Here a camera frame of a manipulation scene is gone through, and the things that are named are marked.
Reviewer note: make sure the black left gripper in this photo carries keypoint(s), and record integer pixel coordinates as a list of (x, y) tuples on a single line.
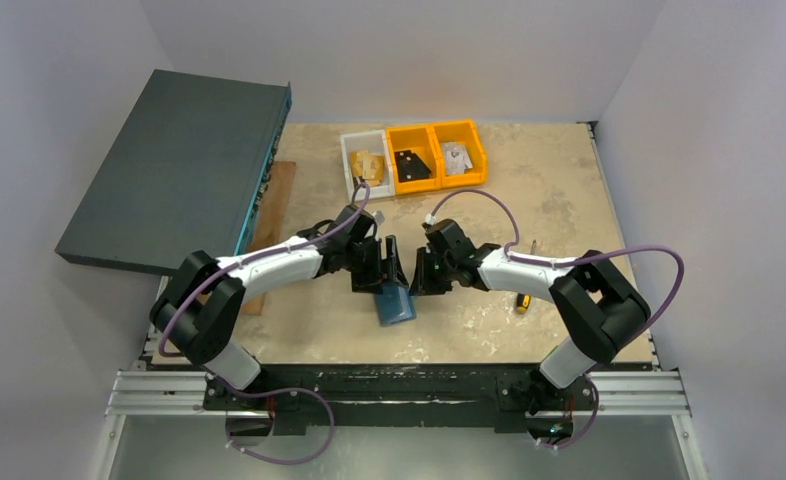
[(368, 263)]

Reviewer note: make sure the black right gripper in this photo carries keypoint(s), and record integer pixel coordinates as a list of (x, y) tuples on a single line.
[(432, 269)]

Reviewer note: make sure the teal card holder wallet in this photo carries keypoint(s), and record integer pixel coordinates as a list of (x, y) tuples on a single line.
[(394, 305)]

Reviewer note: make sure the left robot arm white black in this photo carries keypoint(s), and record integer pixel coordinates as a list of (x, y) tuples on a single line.
[(198, 309)]

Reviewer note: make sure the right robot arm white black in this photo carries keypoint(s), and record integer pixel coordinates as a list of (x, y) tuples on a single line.
[(600, 309)]

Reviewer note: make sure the gold cards in white bin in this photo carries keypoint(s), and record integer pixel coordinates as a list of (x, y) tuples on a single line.
[(367, 167)]

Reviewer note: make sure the black cards in yellow bin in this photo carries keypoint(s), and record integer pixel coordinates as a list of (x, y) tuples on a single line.
[(410, 167)]

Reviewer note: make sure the silver cards in yellow bin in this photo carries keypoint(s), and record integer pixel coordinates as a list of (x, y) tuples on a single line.
[(456, 158)]

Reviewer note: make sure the wooden board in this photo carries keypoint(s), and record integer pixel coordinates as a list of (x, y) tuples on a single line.
[(272, 208)]

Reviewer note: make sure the white plastic bin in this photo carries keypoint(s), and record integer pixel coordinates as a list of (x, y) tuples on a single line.
[(376, 142)]

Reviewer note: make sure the yellow bin middle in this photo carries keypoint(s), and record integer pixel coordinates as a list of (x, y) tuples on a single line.
[(420, 139)]

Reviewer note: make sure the yellow bin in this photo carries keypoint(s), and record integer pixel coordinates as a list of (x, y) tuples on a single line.
[(465, 132), (420, 139)]

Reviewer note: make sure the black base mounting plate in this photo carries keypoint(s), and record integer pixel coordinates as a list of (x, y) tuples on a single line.
[(503, 397)]

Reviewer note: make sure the yellow bin right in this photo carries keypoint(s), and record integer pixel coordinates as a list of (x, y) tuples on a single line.
[(465, 132)]

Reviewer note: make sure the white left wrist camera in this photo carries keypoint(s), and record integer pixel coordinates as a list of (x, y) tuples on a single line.
[(378, 216)]

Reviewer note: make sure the dark grey network switch box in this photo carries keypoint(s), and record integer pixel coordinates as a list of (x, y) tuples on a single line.
[(185, 173)]

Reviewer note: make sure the aluminium frame rail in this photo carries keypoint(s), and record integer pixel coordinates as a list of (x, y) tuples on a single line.
[(157, 426)]

